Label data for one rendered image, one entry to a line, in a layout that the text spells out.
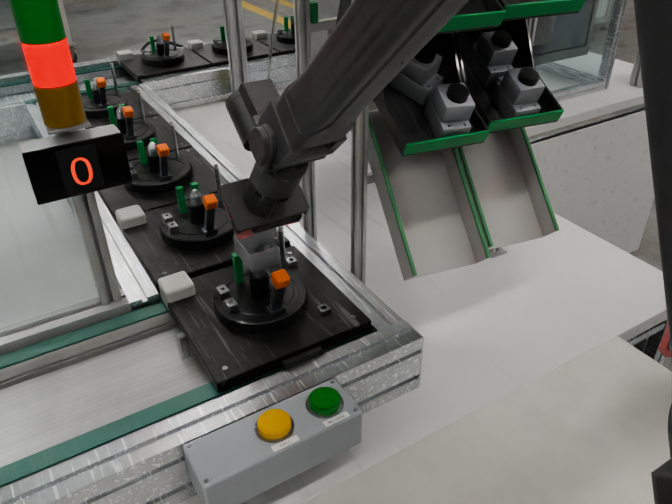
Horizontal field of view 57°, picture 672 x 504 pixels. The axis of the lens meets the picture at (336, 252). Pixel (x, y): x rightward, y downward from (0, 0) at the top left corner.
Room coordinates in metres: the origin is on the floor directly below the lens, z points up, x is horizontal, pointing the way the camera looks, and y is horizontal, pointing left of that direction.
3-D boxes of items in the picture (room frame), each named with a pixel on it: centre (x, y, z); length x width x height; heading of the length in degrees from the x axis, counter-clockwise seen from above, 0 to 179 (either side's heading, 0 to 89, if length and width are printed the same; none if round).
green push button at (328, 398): (0.54, 0.02, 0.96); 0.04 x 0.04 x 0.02
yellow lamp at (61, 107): (0.73, 0.34, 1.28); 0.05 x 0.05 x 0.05
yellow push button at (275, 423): (0.50, 0.08, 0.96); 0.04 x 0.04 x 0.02
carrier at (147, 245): (0.95, 0.24, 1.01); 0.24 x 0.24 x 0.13; 31
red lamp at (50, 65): (0.73, 0.34, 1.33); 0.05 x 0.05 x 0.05
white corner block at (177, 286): (0.77, 0.25, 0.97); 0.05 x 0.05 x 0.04; 31
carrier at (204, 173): (1.16, 0.37, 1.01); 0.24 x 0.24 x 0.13; 31
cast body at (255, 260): (0.75, 0.12, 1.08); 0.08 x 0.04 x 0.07; 30
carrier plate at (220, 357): (0.73, 0.11, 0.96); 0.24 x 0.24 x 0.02; 31
